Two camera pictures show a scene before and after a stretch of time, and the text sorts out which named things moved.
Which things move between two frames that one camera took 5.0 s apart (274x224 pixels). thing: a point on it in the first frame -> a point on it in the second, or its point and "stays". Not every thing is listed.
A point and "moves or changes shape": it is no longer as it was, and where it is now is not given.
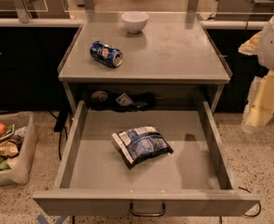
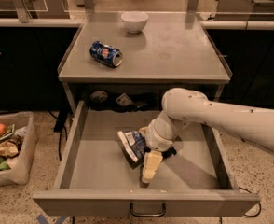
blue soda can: (106, 54) stays
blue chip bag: (141, 146) moves or changes shape
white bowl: (134, 21) stays
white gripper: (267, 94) -> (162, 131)
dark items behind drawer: (121, 102) stays
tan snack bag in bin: (6, 148) stays
